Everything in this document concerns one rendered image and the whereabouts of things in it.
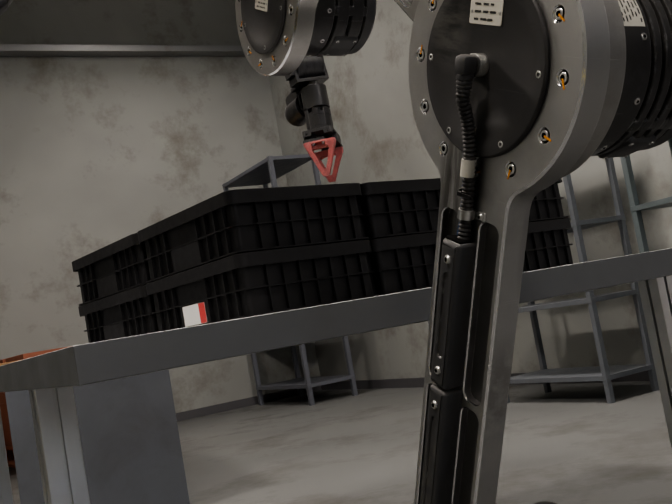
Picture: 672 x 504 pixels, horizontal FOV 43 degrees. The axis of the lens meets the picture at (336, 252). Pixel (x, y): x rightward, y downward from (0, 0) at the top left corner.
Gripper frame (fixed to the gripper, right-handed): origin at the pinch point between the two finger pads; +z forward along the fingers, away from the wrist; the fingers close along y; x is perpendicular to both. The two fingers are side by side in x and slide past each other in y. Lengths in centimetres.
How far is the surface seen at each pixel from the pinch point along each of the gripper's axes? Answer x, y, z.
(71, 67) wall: -315, -556, -294
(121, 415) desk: -130, -163, 41
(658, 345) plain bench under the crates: 65, -44, 48
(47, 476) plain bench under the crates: -45, 49, 50
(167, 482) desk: -118, -172, 71
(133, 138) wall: -278, -592, -223
